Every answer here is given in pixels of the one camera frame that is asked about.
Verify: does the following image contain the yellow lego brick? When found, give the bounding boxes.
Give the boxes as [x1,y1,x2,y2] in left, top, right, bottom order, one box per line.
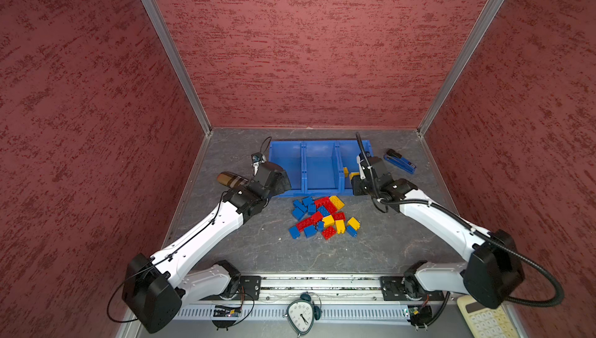
[329,196,345,212]
[323,215,335,229]

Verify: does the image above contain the aluminium rail frame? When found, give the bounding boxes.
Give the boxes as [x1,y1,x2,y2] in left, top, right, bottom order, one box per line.
[115,271,527,338]

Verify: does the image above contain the red lego brick bottom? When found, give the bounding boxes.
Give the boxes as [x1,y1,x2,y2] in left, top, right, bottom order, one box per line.
[321,226,337,240]

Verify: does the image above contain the long red lego top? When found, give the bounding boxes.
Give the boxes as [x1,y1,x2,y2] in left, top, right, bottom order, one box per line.
[314,197,338,214]

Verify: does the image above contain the blue lego brick bottom left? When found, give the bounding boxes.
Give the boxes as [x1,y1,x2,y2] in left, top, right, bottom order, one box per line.
[289,226,300,240]

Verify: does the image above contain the plaid glasses case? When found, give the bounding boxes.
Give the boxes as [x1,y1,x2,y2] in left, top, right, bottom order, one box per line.
[217,171,249,188]

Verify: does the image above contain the cream calculator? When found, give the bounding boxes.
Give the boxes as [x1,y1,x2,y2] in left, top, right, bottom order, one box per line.
[457,295,520,338]

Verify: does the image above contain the blue three-compartment bin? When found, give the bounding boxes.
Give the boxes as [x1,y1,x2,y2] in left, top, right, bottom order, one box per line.
[269,139,360,198]

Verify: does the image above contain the blue black stapler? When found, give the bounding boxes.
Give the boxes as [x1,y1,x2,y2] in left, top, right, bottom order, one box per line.
[383,148,416,174]

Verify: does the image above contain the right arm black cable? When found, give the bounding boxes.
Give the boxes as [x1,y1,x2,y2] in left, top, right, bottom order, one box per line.
[355,131,565,308]

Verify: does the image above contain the yellow lego brick centre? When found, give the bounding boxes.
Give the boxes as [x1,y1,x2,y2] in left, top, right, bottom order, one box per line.
[323,215,335,229]

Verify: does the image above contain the yellow lego brick top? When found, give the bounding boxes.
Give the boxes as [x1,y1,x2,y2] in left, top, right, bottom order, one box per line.
[329,196,345,212]

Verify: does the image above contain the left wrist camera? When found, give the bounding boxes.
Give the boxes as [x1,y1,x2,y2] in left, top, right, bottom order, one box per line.
[251,152,266,176]

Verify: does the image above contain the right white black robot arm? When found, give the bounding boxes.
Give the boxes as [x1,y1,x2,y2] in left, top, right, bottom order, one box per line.
[352,153,525,309]

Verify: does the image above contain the yellow legos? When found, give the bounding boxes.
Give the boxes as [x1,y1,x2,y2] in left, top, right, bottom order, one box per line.
[343,167,360,181]

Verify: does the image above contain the long red lego brick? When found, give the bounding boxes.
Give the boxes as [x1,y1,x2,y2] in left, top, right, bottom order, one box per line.
[296,212,324,232]

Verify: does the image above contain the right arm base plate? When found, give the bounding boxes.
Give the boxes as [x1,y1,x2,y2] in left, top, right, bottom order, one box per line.
[380,276,445,302]

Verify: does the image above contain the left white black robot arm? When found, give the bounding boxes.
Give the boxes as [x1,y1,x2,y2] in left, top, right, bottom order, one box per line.
[119,162,291,333]

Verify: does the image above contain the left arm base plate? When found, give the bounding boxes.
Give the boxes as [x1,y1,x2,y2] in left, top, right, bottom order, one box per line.
[217,276,262,301]

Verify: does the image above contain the heart-shaped white clock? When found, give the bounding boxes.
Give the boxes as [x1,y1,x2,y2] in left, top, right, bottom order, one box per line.
[284,292,322,337]

